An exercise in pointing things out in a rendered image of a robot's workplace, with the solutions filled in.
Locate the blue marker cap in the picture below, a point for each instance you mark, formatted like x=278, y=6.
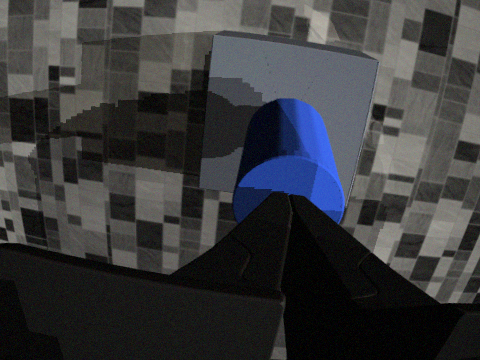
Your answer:
x=287, y=150

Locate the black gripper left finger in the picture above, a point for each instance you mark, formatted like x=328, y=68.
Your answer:
x=224, y=305

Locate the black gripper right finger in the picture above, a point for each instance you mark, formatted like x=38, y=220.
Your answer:
x=344, y=303

